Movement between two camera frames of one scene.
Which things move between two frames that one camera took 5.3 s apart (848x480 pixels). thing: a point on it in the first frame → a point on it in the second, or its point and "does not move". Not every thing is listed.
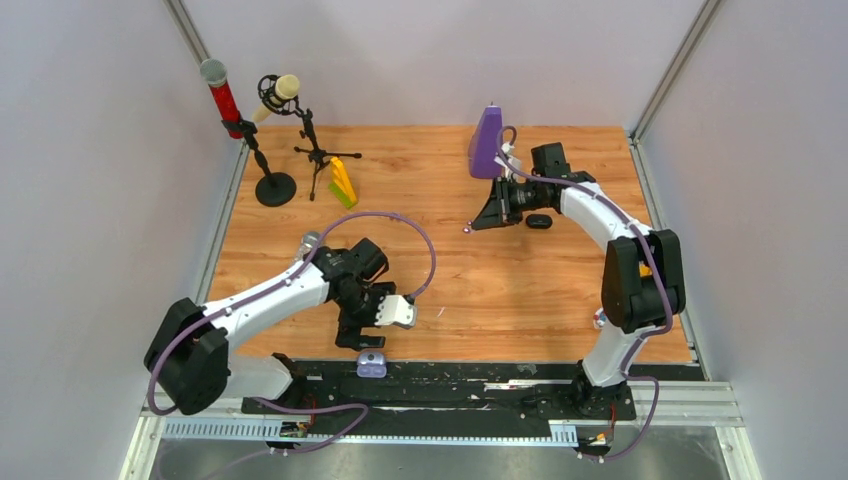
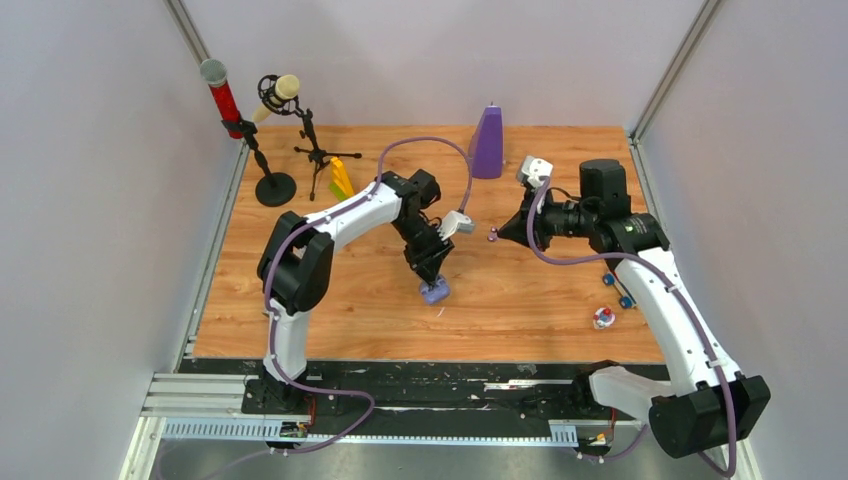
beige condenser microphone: [280, 94] does not move
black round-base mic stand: [273, 189] does not move
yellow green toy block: [342, 184] does not move
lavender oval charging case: [371, 364] → [437, 292]
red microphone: [214, 72] does not move
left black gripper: [349, 333] → [428, 260]
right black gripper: [495, 212] → [516, 228]
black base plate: [470, 390] does not move
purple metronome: [483, 159] does not move
